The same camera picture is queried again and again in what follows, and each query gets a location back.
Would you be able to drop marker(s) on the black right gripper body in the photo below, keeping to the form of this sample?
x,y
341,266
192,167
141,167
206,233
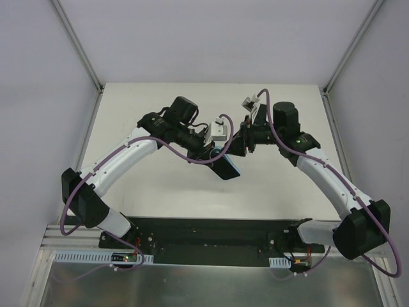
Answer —
x,y
248,137

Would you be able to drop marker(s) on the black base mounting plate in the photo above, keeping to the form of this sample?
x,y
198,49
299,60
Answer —
x,y
223,242

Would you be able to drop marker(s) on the left white cable duct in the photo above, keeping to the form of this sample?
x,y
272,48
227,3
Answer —
x,y
105,257

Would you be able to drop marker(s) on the black smartphone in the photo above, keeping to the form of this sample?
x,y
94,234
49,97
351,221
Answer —
x,y
231,170

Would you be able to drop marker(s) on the right aluminium frame post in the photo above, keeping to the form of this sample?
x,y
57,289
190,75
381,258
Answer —
x,y
359,35

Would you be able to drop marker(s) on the left aluminium frame post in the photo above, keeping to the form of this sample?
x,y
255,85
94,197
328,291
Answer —
x,y
73,38

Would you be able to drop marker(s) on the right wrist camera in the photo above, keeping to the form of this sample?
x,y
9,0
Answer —
x,y
251,104

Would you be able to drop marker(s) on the aluminium frame post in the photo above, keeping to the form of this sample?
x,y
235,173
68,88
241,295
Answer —
x,y
73,38
359,35

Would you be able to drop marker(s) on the aluminium extrusion rail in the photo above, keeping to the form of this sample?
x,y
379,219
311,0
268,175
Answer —
x,y
81,238

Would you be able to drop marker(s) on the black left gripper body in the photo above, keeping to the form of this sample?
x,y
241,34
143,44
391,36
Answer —
x,y
206,153

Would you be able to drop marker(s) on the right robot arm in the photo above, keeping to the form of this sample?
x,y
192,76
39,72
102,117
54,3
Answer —
x,y
360,217

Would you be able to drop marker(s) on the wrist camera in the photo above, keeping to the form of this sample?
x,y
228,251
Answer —
x,y
216,131
251,104

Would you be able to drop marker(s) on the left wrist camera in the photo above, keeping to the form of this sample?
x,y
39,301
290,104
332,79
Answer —
x,y
216,131

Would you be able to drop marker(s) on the right white cable duct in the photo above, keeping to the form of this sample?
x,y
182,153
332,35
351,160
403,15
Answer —
x,y
279,263

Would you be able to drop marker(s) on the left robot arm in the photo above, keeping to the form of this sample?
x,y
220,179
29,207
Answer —
x,y
83,190

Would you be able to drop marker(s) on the white cable duct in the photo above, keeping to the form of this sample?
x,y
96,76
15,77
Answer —
x,y
279,263
105,257

